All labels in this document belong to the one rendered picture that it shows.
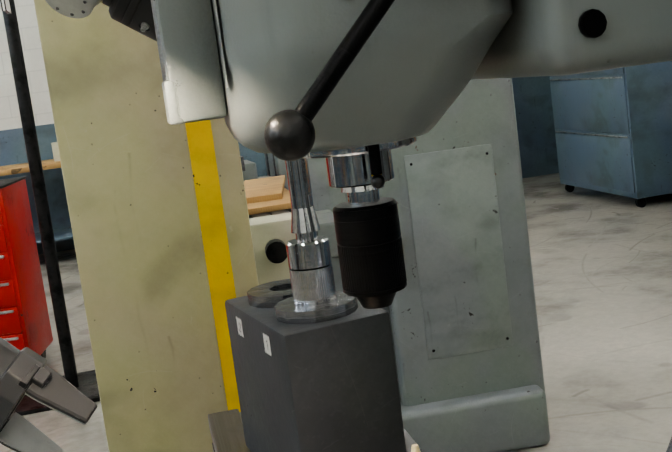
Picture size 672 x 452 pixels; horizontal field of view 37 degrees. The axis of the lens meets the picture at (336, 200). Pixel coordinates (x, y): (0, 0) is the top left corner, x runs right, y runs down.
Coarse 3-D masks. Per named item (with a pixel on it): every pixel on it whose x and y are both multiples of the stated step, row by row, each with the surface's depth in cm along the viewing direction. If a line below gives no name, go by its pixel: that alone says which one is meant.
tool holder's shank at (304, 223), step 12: (288, 168) 106; (300, 168) 105; (288, 180) 106; (300, 180) 106; (300, 192) 106; (300, 204) 106; (312, 204) 107; (300, 216) 106; (312, 216) 106; (300, 228) 106; (312, 228) 106; (300, 240) 107
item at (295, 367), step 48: (288, 288) 120; (240, 336) 117; (288, 336) 101; (336, 336) 103; (384, 336) 105; (240, 384) 120; (288, 384) 102; (336, 384) 103; (384, 384) 106; (288, 432) 105; (336, 432) 104; (384, 432) 106
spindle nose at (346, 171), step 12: (348, 156) 70; (360, 156) 70; (384, 156) 70; (336, 168) 70; (348, 168) 70; (360, 168) 70; (384, 168) 70; (336, 180) 71; (348, 180) 70; (360, 180) 70
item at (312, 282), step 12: (312, 252) 105; (324, 252) 106; (288, 264) 108; (300, 264) 106; (312, 264) 106; (324, 264) 106; (300, 276) 106; (312, 276) 106; (324, 276) 106; (300, 288) 106; (312, 288) 106; (324, 288) 106; (300, 300) 107; (312, 300) 106; (324, 300) 106
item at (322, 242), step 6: (294, 240) 108; (312, 240) 107; (318, 240) 106; (324, 240) 106; (288, 246) 106; (294, 246) 106; (300, 246) 105; (306, 246) 105; (312, 246) 105; (318, 246) 106; (324, 246) 106; (288, 252) 107; (294, 252) 106; (300, 252) 106; (306, 252) 105
